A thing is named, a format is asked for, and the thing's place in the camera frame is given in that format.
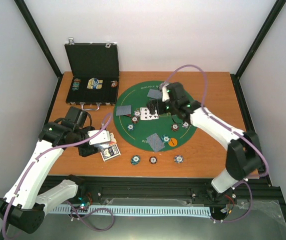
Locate face-down cards bottom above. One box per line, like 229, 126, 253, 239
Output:
146, 133, 165, 152

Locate red chip in case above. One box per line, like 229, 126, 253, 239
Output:
111, 81, 118, 88

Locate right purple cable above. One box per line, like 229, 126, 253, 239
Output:
164, 64, 270, 223

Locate brown chip stack on table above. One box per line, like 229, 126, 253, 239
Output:
149, 156, 157, 164

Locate light blue cable duct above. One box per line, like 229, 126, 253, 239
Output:
47, 202, 212, 218

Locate black poker chip case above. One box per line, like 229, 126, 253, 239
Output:
65, 37, 120, 109

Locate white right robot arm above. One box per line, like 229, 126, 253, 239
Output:
147, 82, 264, 202

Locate chip row in case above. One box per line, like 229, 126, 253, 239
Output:
72, 78, 81, 91

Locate face-down cards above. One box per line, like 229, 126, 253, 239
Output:
116, 105, 132, 116
146, 133, 165, 152
147, 89, 162, 99

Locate green round poker mat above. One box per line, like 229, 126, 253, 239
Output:
113, 80, 196, 152

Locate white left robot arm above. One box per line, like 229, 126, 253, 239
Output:
0, 106, 97, 239

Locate orange big blind button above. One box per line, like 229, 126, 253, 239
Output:
168, 138, 178, 147

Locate purple chip stack on table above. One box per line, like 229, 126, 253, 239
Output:
174, 155, 184, 163

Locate face-down cards top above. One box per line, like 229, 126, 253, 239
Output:
147, 89, 162, 99

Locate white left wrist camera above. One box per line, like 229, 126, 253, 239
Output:
87, 130, 111, 145

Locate yellow card box in case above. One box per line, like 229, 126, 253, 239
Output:
87, 77, 103, 90

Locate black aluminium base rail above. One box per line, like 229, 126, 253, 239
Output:
42, 174, 283, 208

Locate teal chip bottom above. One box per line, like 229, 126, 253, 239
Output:
161, 135, 170, 143

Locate teal chip stack on table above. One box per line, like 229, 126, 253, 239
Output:
130, 155, 141, 166

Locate face-up club card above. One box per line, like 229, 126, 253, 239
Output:
145, 113, 159, 120
140, 107, 149, 121

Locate blue card box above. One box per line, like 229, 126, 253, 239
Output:
101, 144, 121, 162

